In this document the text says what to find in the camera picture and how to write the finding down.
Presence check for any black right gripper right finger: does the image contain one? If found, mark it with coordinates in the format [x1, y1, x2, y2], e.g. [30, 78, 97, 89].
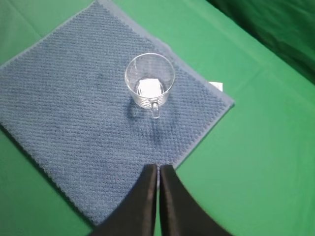
[159, 165, 231, 236]

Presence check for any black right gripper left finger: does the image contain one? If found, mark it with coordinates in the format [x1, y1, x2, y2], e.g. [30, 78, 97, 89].
[89, 164, 158, 236]

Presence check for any folded blue towel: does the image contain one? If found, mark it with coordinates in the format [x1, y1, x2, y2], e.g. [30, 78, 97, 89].
[0, 0, 234, 225]

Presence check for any white towel label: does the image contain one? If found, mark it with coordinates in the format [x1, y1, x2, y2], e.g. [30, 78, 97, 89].
[209, 82, 223, 91]

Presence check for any green backdrop cloth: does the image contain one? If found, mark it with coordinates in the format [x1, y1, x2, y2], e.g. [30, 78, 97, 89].
[209, 0, 315, 83]

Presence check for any transparent glass cup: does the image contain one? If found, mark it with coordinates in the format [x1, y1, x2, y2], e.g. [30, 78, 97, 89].
[125, 53, 175, 119]

